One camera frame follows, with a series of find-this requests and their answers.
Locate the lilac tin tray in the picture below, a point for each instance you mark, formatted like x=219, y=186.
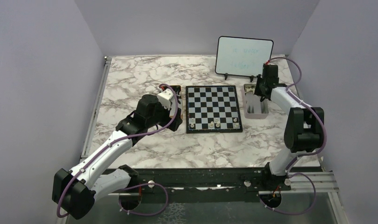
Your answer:
x=253, y=108

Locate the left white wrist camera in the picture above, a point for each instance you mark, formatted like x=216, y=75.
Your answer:
x=166, y=98

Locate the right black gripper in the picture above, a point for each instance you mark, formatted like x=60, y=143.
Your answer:
x=257, y=92

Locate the black white chessboard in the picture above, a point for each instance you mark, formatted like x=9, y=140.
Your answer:
x=205, y=103

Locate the yellow tin tray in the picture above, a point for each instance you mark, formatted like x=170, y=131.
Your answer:
x=177, y=89

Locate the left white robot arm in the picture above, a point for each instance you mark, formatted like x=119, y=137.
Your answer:
x=76, y=190

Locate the small whiteboard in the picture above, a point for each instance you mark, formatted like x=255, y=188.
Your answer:
x=243, y=57

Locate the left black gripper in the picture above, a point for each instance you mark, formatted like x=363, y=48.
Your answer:
x=177, y=121

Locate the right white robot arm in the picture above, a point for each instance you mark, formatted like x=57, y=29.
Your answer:
x=304, y=130

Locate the white chess pieces pile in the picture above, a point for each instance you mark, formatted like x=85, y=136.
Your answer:
x=249, y=89

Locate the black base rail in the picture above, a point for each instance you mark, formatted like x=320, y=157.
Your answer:
x=205, y=185

